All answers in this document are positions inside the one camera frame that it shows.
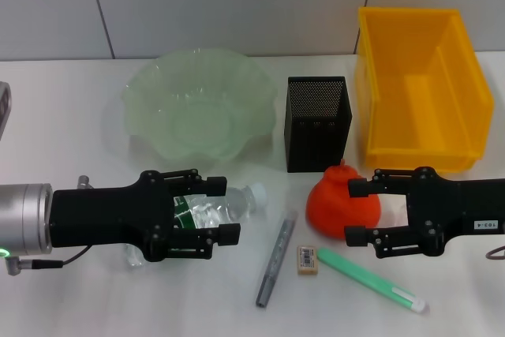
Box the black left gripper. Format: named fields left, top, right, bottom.
left=50, top=167, right=230, bottom=263

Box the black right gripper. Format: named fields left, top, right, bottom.
left=344, top=166, right=505, bottom=260

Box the clear green-label water bottle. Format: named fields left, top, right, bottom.
left=125, top=182, right=268, bottom=271

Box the orange toy fruit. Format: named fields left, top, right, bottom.
left=306, top=158, right=383, bottom=240

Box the grey glitter pen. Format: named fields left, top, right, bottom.
left=255, top=210, right=299, bottom=309

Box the beige eraser with barcode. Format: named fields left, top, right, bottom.
left=296, top=245, right=321, bottom=276

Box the black mesh pen holder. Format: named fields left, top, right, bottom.
left=282, top=75, right=354, bottom=174

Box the pale green wavy glass bowl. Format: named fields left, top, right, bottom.
left=120, top=47, right=279, bottom=163

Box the yellow plastic storage bin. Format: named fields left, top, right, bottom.
left=353, top=6, right=496, bottom=175

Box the left arm gripper cable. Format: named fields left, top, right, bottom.
left=2, top=173, right=95, bottom=275

